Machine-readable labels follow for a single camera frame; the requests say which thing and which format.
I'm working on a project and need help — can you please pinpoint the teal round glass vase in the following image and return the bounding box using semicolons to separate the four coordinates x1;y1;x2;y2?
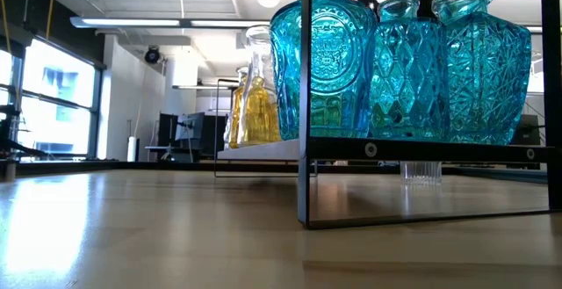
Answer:
269;0;378;141

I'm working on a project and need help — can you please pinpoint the teal glass bottle vase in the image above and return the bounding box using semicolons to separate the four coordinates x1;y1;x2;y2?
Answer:
368;0;451;141

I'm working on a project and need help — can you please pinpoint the clear glass cylinder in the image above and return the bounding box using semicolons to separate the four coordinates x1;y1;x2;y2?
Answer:
239;24;282;146

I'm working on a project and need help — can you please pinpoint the teal faceted glass vase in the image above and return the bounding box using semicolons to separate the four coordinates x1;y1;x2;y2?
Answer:
432;0;533;146

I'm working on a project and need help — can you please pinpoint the clear tall ribbed glass vase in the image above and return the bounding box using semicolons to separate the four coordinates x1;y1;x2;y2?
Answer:
221;65;250;150

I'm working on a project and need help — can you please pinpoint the wide yellow glass vase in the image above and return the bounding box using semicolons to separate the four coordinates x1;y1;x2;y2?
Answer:
244;76;282;145

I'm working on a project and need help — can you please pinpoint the clear ribbed glass bottle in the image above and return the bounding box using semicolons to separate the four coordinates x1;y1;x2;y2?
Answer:
398;161;443;187

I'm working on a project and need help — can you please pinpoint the computer monitor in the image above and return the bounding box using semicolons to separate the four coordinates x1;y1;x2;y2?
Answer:
511;113;542;146

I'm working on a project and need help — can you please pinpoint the black ceiling spotlight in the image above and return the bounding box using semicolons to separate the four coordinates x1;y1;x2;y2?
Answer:
143;45;162;65

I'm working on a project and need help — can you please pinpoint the ceiling light strip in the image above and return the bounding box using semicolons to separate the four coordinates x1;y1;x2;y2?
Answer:
69;15;562;34

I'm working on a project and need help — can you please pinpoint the white paper roll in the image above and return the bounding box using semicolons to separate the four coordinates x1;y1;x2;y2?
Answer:
126;135;139;163

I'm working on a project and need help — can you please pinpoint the window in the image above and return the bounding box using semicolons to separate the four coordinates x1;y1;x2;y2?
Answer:
0;36;104;163

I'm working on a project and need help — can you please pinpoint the wooden shelf black metal frame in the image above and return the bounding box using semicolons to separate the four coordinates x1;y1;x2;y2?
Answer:
213;0;562;231

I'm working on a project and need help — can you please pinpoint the black aluminium rig frame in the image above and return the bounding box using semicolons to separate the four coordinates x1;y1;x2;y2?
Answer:
12;159;550;184

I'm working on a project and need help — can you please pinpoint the yellow hanging cable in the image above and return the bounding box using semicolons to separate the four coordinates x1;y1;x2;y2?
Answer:
45;0;57;40
0;0;12;44

